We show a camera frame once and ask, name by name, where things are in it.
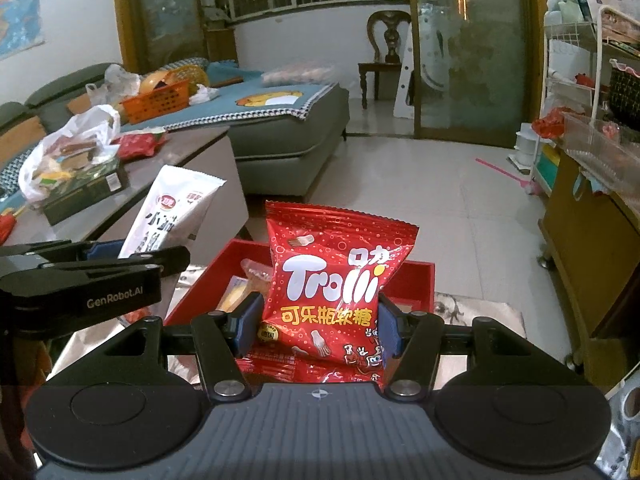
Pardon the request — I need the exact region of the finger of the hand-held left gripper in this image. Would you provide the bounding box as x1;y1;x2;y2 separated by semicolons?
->
0;239;126;262
38;245;192;282

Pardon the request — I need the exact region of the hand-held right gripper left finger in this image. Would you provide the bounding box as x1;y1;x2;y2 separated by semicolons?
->
102;292;266;402

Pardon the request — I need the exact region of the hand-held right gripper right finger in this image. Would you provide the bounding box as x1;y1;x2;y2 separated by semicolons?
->
377;292;548;403

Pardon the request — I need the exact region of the white yellow bread packet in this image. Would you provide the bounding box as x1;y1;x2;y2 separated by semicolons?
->
217;275;273;314

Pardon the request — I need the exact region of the white packet with red logo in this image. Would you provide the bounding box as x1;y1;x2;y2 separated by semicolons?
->
117;164;228;261

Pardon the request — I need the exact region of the red cardboard box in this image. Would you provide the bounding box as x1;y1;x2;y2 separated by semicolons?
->
164;239;436;361

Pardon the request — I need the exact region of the red gummy candy packet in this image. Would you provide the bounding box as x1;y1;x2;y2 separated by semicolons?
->
264;200;421;391

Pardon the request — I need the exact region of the white plastic bag of snacks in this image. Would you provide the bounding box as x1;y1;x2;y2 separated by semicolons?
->
19;105;122;206

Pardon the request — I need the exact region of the clear shiny snack packet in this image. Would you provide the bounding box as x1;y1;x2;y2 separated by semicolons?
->
240;258;275;292

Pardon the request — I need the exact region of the red striped snack packet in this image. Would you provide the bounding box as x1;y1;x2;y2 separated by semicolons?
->
235;347;386;391

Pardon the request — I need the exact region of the dark green box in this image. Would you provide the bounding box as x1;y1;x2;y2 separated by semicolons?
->
42;157;130;226

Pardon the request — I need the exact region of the silver tablecloth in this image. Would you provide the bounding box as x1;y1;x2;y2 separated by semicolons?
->
45;265;528;392

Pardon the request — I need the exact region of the grey coffee table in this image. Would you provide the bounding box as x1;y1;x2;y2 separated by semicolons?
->
0;125;249;261

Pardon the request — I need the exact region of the orange cushion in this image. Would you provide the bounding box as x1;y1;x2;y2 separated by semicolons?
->
0;116;49;163

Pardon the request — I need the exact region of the orange plastic basket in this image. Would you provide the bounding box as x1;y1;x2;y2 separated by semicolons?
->
120;79;194;124

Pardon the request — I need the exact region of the crumpled white plastic bag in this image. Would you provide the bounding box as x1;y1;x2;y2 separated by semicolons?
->
86;64;142;107

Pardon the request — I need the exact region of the grey sofa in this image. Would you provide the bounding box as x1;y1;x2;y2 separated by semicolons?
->
0;57;351;198

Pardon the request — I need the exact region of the teal printed blanket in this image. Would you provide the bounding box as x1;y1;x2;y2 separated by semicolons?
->
165;60;333;127

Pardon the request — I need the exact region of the wooden cabinet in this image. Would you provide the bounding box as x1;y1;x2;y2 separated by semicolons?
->
537;146;640;393

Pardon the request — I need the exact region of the white bucket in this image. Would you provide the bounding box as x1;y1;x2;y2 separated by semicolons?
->
515;122;539;169

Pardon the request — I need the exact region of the pink wrapped bundle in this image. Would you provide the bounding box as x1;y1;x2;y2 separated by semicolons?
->
261;62;337;86

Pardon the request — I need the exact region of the white perforated board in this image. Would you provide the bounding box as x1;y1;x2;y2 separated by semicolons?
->
392;22;436;120

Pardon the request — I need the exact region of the silver foil bundle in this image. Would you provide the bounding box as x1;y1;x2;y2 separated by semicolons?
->
597;370;640;467

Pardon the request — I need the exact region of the red plastic bag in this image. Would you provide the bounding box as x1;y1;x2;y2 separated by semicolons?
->
532;110;569;141

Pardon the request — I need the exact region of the clear plastic container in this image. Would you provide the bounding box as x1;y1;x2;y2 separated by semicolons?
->
562;112;640;194

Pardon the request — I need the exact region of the sliding glass door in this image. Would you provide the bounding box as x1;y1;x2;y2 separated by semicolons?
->
407;0;536;149

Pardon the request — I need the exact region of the dark wooden chair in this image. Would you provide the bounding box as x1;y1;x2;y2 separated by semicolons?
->
357;10;414;110

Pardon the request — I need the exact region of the black woven basket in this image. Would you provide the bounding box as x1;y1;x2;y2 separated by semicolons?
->
607;59;640;131

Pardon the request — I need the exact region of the wall map poster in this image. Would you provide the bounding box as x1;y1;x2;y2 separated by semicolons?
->
0;0;42;59

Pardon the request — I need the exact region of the white wire rack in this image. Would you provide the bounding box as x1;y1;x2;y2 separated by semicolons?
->
530;5;640;196

